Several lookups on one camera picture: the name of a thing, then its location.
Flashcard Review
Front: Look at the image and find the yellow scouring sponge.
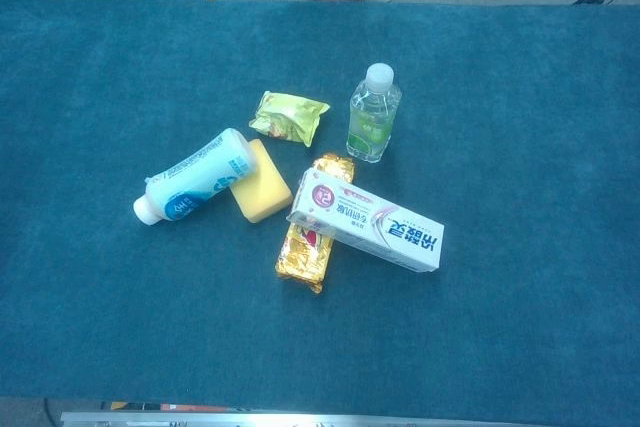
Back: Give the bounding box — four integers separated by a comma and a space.
229, 138, 295, 225

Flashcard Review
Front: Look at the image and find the white toothpaste box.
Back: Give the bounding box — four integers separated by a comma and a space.
286, 169, 446, 274

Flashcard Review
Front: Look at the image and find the gold foil biscuit pack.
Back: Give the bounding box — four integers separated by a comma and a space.
275, 152, 356, 295

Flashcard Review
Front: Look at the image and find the clear water bottle green label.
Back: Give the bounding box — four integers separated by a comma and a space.
346, 62, 403, 164

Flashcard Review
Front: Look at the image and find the white blue yogurt bottle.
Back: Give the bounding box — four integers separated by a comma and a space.
132, 127, 259, 227

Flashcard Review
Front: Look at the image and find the yellow-green snack packet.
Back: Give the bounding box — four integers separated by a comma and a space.
248, 90, 332, 148

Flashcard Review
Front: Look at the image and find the blue table cloth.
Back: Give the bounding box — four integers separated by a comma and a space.
0, 0, 640, 413

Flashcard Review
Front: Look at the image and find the aluminium frame rail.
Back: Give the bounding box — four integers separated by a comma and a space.
59, 410, 506, 427

